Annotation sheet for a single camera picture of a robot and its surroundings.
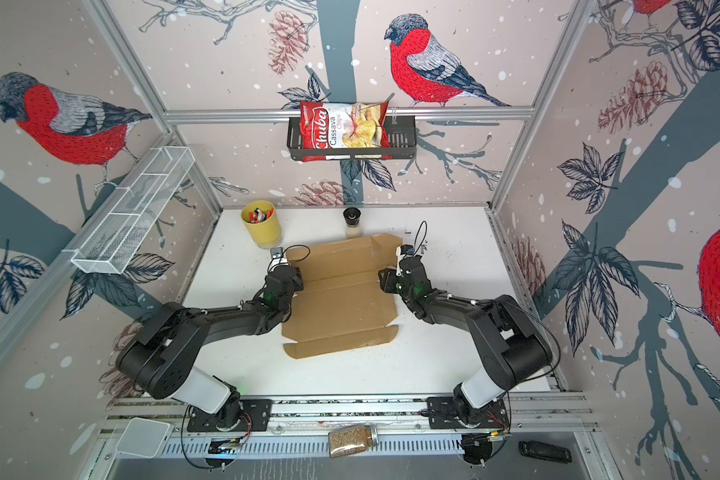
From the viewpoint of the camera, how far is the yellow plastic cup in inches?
40.1

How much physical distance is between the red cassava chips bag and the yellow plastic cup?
295mm

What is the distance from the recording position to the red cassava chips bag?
0.87 metres
